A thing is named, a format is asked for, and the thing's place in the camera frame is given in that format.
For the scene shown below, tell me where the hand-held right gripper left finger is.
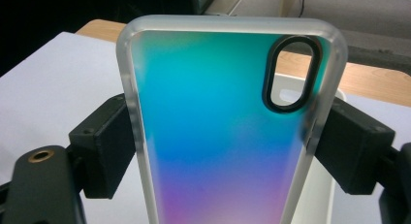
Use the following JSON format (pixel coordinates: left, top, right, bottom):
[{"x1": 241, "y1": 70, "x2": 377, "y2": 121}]
[{"x1": 68, "y1": 93, "x2": 137, "y2": 200}]

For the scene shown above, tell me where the black curtain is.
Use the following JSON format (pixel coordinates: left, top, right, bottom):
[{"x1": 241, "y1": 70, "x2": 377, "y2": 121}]
[{"x1": 0, "y1": 0, "x2": 195, "y2": 78}]

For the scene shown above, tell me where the black cabinet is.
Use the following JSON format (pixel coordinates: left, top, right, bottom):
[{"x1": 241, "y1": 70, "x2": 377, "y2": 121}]
[{"x1": 190, "y1": 0, "x2": 218, "y2": 16}]

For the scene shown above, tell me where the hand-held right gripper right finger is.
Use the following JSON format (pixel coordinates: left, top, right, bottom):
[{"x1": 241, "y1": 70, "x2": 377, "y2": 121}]
[{"x1": 313, "y1": 97, "x2": 396, "y2": 196}]

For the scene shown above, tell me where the iridescent clear phone case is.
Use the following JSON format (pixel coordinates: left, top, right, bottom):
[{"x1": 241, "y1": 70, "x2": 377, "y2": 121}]
[{"x1": 115, "y1": 14, "x2": 349, "y2": 224}]

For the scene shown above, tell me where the white plastic bin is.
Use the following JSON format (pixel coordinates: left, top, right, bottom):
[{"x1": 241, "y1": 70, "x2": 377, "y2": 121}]
[{"x1": 270, "y1": 72, "x2": 348, "y2": 224}]

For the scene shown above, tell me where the wooden table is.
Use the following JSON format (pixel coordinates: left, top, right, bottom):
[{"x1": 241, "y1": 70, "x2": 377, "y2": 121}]
[{"x1": 75, "y1": 18, "x2": 411, "y2": 109}]

